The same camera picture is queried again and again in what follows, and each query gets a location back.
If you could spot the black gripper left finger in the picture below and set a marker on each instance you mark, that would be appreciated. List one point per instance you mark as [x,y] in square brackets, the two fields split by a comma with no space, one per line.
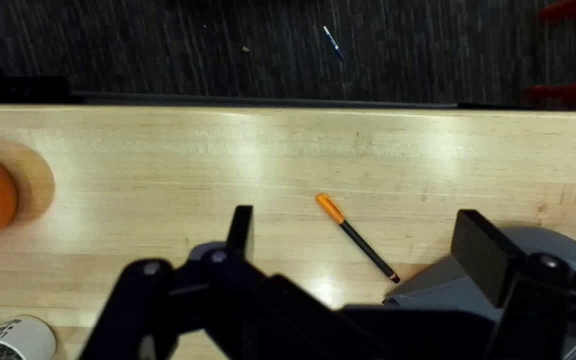
[238,230]

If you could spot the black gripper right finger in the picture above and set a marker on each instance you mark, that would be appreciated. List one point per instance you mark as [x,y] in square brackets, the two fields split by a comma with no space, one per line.
[484,257]

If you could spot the orange capped black pen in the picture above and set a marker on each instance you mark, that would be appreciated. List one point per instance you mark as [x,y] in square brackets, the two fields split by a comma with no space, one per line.
[359,237]

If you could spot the white pen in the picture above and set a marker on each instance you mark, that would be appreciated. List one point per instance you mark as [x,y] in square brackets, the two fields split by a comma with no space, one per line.
[333,40]

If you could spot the white cup with grounds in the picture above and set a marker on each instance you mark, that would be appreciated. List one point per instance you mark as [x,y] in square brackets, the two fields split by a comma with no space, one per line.
[25,333]

